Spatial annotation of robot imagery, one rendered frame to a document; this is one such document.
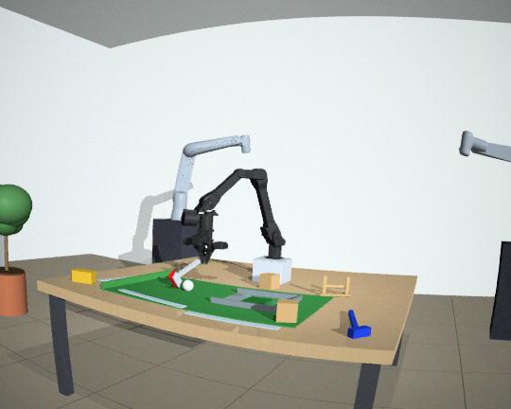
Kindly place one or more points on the yellow rectangular block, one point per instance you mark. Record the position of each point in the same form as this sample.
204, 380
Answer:
84, 276

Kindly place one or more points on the green putting mat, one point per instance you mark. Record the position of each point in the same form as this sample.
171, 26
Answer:
198, 300

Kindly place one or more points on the white golf ball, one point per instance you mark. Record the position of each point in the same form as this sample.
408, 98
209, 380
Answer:
188, 285

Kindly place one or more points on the tan cardboard box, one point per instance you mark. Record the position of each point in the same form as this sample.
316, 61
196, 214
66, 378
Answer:
286, 310
269, 281

